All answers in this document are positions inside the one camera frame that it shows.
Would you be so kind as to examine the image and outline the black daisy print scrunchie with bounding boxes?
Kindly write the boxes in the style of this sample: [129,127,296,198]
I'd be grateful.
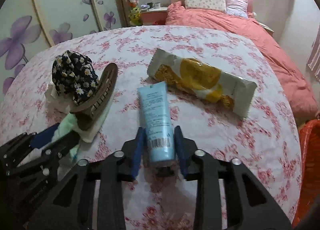
[52,51,99,106]

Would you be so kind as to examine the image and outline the yellow white snack wrapper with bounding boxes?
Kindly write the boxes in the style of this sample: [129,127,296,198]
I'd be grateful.
[147,48,257,117]

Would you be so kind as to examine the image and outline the pink floral tablecloth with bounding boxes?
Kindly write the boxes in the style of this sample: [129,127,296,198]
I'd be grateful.
[1,26,302,220]

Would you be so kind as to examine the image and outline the light blue cream tube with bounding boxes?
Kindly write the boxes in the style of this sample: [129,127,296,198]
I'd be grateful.
[138,81,176,165]

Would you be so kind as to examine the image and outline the floral sliding wardrobe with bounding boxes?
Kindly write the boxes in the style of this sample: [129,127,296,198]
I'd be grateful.
[1,0,124,95]

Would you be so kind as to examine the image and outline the coral red duvet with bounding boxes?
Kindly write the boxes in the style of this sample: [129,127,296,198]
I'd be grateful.
[165,1,319,124]

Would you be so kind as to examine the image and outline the pink left nightstand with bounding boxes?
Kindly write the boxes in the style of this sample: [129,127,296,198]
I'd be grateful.
[141,7,168,26]

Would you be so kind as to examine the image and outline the right bedside nightstand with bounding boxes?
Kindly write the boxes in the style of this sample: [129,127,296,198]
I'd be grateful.
[259,22,274,36]

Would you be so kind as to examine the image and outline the pink striped curtain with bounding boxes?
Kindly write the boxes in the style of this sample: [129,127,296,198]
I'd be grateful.
[306,27,320,81]

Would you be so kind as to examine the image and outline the orange trash basket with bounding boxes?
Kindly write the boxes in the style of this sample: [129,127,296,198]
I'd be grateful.
[292,119,319,227]

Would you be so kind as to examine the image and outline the stack of plush toys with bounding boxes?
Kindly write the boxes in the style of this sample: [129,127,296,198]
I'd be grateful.
[124,0,143,26]

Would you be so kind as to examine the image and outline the white mug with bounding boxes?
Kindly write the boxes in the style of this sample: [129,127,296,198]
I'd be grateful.
[154,2,161,9]

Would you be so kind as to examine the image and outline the brown hair claw clip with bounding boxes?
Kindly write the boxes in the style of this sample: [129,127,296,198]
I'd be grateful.
[71,62,118,131]

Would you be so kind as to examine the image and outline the floral white pillow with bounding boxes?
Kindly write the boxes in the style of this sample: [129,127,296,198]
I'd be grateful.
[184,0,227,13]

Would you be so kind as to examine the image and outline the pink striped pillow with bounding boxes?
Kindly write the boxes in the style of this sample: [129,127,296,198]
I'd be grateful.
[226,0,248,19]

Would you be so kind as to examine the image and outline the white tissue paper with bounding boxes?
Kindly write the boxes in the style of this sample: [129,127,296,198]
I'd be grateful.
[44,82,114,166]

